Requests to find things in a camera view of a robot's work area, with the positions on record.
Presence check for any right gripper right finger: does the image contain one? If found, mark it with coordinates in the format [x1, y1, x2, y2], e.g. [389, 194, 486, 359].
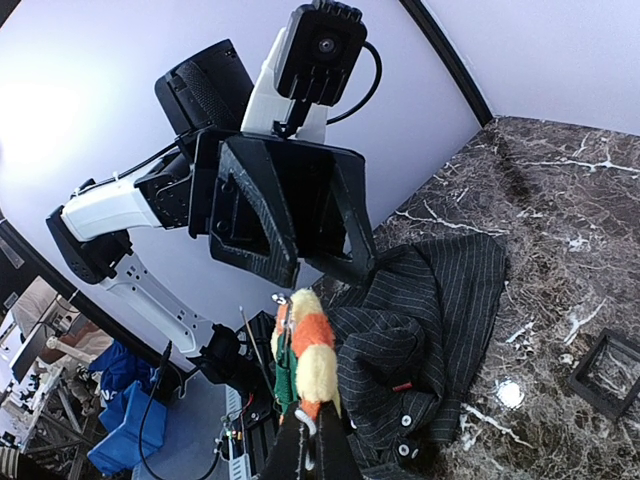
[314, 402, 362, 480]

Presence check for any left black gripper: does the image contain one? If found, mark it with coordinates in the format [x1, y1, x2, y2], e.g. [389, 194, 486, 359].
[188, 129, 376, 288]

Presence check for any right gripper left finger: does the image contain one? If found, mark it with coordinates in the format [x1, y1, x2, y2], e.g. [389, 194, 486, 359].
[259, 402, 313, 480]

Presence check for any flower brooch green orange yellow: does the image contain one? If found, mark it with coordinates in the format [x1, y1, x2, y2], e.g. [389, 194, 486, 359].
[270, 288, 341, 434]

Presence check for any black pinstriped shirt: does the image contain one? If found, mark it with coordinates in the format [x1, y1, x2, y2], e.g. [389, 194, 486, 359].
[327, 234, 507, 479]

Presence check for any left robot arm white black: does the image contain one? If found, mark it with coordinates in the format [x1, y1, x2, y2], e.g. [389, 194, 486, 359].
[46, 40, 376, 392]

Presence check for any background person white shirt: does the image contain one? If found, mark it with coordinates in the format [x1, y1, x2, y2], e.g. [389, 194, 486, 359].
[10, 286, 113, 356]

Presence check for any white slotted cable duct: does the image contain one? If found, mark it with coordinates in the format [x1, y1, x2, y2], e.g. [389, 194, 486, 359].
[221, 386, 252, 480]

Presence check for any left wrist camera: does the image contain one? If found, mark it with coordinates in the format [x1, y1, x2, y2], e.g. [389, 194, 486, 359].
[274, 1, 367, 107]

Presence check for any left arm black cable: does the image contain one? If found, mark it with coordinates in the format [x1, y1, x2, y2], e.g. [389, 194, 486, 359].
[324, 40, 384, 125]

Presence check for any left black frame post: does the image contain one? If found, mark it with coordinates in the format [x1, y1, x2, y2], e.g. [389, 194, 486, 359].
[399, 0, 494, 127]

